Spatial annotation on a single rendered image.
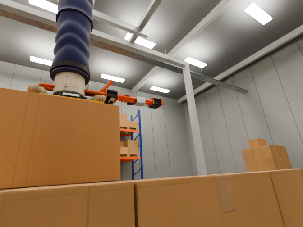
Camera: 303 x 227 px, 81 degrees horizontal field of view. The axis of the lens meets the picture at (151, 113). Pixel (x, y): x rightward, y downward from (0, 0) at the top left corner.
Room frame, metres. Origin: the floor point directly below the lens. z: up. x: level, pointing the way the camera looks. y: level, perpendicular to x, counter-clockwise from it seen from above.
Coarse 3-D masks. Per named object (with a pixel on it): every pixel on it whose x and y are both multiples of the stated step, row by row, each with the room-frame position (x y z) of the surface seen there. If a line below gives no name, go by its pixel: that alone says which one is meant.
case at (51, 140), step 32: (0, 96) 0.64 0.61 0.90; (32, 96) 0.70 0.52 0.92; (0, 128) 0.66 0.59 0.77; (32, 128) 0.71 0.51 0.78; (64, 128) 0.78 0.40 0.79; (96, 128) 0.86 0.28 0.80; (0, 160) 0.67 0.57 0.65; (32, 160) 0.72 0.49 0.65; (64, 160) 0.79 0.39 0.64; (96, 160) 0.86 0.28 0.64
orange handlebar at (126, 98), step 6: (42, 84) 0.84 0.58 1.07; (48, 84) 0.85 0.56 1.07; (48, 90) 0.90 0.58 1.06; (84, 90) 0.95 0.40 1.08; (90, 90) 0.97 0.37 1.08; (120, 96) 1.07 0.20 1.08; (126, 96) 1.09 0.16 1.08; (126, 102) 1.15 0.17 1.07; (132, 102) 1.17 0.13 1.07; (150, 102) 1.20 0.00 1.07
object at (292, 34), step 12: (228, 0) 4.32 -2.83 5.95; (216, 12) 4.72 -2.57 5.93; (204, 24) 5.20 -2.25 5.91; (192, 36) 5.78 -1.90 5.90; (288, 36) 6.33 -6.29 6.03; (180, 48) 6.44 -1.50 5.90; (264, 48) 7.17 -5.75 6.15; (252, 60) 7.75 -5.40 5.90; (156, 72) 8.20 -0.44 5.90; (228, 72) 8.89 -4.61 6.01; (204, 84) 10.39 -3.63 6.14
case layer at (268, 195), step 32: (0, 192) 0.21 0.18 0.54; (32, 192) 0.23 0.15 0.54; (64, 192) 0.25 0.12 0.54; (96, 192) 0.27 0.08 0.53; (128, 192) 0.29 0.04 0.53; (160, 192) 0.32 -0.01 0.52; (192, 192) 0.36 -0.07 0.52; (224, 192) 0.41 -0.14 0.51; (256, 192) 0.47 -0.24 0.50; (288, 192) 0.54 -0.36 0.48; (0, 224) 0.21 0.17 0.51; (32, 224) 0.23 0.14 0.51; (64, 224) 0.25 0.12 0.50; (96, 224) 0.27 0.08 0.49; (128, 224) 0.29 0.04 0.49; (160, 224) 0.32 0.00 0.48; (192, 224) 0.36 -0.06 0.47; (224, 224) 0.40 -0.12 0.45; (256, 224) 0.45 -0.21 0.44; (288, 224) 0.52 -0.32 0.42
